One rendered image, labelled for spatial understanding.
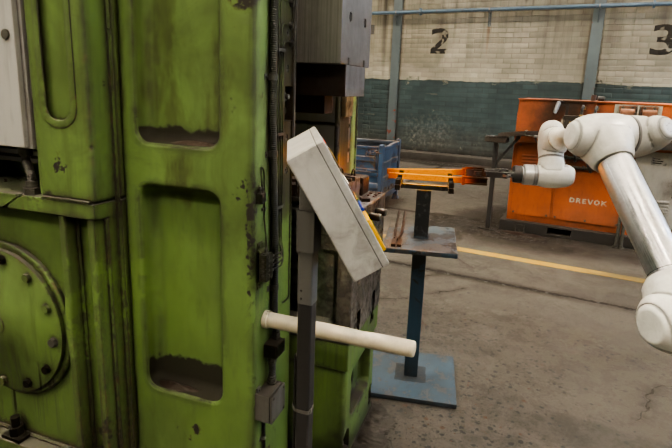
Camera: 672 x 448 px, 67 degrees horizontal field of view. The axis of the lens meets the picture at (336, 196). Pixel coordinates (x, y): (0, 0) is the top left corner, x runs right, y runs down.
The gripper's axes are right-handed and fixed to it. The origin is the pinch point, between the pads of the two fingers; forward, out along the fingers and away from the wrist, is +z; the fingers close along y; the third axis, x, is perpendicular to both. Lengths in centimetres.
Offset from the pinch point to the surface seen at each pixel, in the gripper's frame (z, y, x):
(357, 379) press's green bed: 43, -46, -78
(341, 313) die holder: 46, -75, -37
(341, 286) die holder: 46, -75, -28
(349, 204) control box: 36, -133, 13
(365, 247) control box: 33, -132, 4
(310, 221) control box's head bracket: 47, -120, 5
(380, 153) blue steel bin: 65, 303, -31
